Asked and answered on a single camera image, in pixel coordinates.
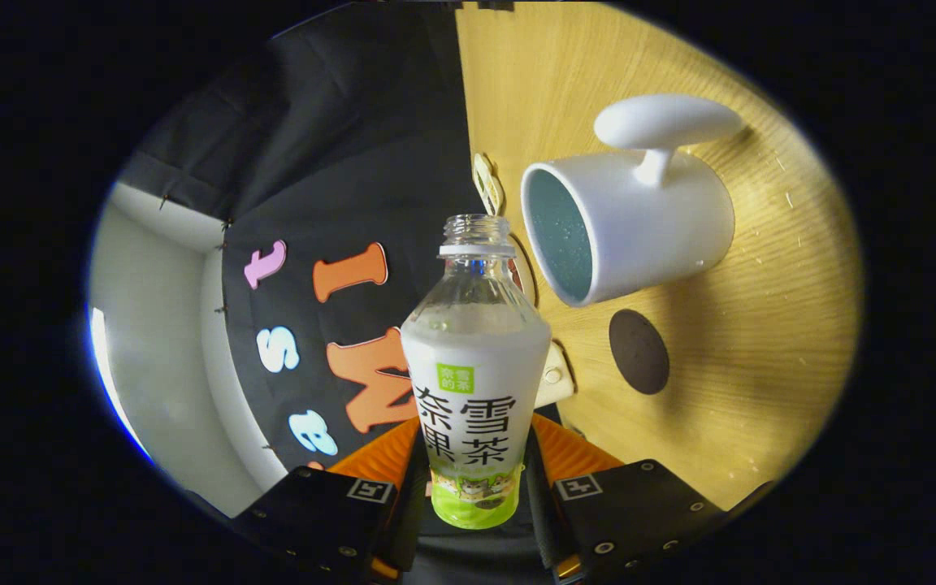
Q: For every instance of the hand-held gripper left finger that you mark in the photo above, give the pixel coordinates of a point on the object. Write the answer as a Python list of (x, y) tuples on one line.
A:
[(407, 520)]

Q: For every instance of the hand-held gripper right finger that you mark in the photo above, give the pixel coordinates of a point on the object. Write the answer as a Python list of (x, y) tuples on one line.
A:
[(541, 520)]

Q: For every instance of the clear juice bottle white label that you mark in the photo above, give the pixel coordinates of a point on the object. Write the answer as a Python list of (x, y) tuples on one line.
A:
[(476, 366)]

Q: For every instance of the dark brown round coaster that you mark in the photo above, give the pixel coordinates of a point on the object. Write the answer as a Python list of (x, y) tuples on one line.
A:
[(639, 352)]

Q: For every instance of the white toaster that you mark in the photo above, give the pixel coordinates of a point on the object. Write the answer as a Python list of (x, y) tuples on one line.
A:
[(556, 380)]

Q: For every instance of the wooden table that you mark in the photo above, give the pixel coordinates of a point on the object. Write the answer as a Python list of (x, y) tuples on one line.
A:
[(760, 366)]

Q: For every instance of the white divided snack plate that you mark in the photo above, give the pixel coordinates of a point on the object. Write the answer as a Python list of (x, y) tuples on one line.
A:
[(487, 184)]

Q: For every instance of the large ceiling light panel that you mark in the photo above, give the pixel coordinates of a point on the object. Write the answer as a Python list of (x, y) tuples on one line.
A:
[(99, 341)]

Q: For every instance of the black backdrop cloth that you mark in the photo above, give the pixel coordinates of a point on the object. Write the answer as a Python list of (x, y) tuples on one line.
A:
[(338, 162)]

